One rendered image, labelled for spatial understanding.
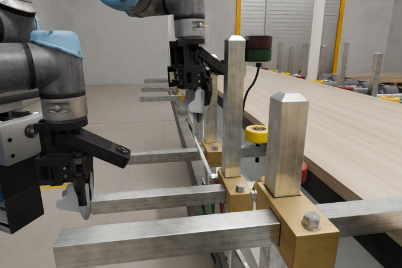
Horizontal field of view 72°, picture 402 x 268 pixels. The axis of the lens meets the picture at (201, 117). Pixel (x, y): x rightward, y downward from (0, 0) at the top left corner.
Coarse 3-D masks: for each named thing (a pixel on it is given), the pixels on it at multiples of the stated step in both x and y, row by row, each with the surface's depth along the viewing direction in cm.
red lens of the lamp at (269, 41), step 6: (246, 36) 55; (252, 36) 54; (258, 36) 54; (264, 36) 54; (270, 36) 55; (246, 42) 55; (252, 42) 54; (258, 42) 54; (264, 42) 54; (270, 42) 55
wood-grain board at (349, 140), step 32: (256, 96) 138; (320, 96) 138; (352, 96) 138; (320, 128) 87; (352, 128) 87; (384, 128) 87; (320, 160) 63; (352, 160) 63; (384, 160) 63; (352, 192) 50; (384, 192) 50
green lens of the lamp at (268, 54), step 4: (248, 52) 55; (252, 52) 55; (256, 52) 55; (260, 52) 54; (264, 52) 55; (268, 52) 55; (248, 56) 55; (252, 56) 55; (256, 56) 55; (260, 56) 55; (264, 56) 55; (268, 56) 55; (248, 60) 56; (252, 60) 55; (256, 60) 55; (260, 60) 55; (264, 60) 55; (268, 60) 56
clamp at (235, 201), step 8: (224, 176) 62; (240, 176) 62; (224, 184) 59; (232, 184) 59; (232, 192) 56; (248, 192) 56; (232, 200) 55; (240, 200) 55; (248, 200) 56; (232, 208) 56; (240, 208) 56; (248, 208) 56
